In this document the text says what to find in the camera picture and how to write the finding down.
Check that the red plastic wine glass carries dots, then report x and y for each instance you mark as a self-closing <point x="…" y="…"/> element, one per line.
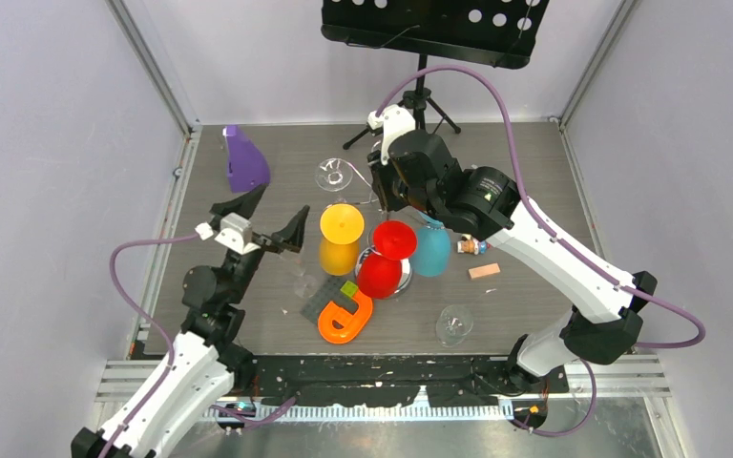
<point x="381" y="271"/>

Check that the clear wine glass with label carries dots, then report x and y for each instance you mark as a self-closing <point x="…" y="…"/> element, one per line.
<point x="304" y="283"/>

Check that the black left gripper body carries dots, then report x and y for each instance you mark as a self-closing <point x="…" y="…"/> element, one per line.
<point x="262" y="241"/>

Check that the blue plastic wine glass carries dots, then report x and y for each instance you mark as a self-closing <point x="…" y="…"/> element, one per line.
<point x="432" y="254"/>

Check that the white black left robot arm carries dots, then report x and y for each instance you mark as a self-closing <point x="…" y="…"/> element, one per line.
<point x="203" y="361"/>

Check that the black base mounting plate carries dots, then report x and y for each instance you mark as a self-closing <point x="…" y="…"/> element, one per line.
<point x="388" y="381"/>

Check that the lime green building brick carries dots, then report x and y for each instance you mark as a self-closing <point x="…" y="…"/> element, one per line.
<point x="349" y="289"/>

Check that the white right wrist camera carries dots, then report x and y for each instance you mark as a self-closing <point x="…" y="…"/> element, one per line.
<point x="391" y="123"/>

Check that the grey studded building plate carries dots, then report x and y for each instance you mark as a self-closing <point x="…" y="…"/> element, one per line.
<point x="330" y="290"/>

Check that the pink eraser block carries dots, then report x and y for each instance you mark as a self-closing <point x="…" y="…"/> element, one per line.
<point x="484" y="271"/>

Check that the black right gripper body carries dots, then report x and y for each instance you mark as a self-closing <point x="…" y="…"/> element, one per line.
<point x="390" y="192"/>

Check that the yellow plastic wine glass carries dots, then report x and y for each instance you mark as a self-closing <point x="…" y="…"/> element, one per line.
<point x="342" y="226"/>

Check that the black music stand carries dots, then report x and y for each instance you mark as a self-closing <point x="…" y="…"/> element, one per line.
<point x="498" y="34"/>

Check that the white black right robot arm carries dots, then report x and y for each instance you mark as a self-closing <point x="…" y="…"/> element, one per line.
<point x="416" y="169"/>

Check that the ice cream cone toy figure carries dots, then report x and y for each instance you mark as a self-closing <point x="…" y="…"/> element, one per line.
<point x="468" y="244"/>

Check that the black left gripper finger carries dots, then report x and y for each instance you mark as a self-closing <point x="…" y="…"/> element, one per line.
<point x="291" y="237"/>
<point x="244" y="205"/>

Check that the purple plastic stand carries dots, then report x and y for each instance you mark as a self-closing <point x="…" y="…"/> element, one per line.
<point x="247" y="167"/>

